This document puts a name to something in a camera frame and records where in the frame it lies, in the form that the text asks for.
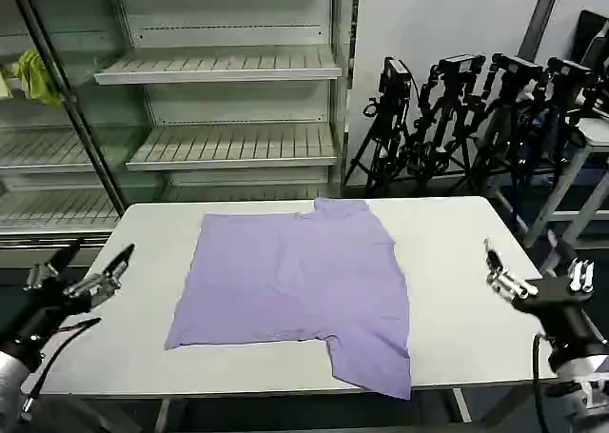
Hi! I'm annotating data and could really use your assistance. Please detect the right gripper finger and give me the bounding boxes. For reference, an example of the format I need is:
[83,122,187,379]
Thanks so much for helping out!
[482,237,540,304]
[567,257,597,294]

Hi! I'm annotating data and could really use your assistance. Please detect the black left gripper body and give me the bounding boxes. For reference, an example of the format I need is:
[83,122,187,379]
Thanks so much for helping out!
[0,279,93,347]

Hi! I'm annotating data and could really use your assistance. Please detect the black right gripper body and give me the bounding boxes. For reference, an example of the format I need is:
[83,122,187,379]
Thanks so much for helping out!
[511,274,609,354]

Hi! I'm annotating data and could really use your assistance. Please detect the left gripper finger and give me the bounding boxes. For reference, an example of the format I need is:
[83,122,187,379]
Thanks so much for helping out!
[63,243,137,309]
[23,240,82,292]

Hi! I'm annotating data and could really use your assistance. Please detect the black metal pole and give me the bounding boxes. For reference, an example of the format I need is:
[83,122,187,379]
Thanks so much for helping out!
[8,0,128,218]

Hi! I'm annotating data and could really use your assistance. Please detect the purple shirt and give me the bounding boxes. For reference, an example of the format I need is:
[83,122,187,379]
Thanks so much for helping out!
[164,196,412,402]

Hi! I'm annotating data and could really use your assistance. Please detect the yellow-green cloth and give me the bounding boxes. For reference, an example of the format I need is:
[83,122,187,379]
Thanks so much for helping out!
[12,47,64,110]

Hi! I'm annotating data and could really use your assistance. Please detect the dark monitor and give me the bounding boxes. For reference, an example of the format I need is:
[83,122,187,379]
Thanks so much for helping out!
[576,8,609,75]

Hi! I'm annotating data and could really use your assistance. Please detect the empty grey shelf unit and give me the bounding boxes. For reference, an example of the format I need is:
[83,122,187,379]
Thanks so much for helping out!
[92,0,357,202]

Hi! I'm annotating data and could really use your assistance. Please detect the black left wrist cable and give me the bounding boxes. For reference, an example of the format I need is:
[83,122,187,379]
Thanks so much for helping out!
[20,316,103,423]

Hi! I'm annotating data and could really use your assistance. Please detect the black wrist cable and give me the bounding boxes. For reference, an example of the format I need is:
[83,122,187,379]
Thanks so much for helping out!
[20,316,103,423]
[531,331,551,433]

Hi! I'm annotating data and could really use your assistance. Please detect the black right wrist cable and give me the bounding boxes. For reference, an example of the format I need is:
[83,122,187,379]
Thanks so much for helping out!
[531,331,551,433]

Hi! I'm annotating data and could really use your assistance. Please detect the grey wire shelf rack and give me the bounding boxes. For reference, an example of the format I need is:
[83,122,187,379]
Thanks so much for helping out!
[0,0,126,266]

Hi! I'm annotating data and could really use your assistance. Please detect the black tripod with camera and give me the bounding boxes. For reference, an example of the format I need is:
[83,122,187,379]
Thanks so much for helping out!
[522,55,597,177]
[403,54,487,187]
[456,51,549,192]
[343,56,421,187]

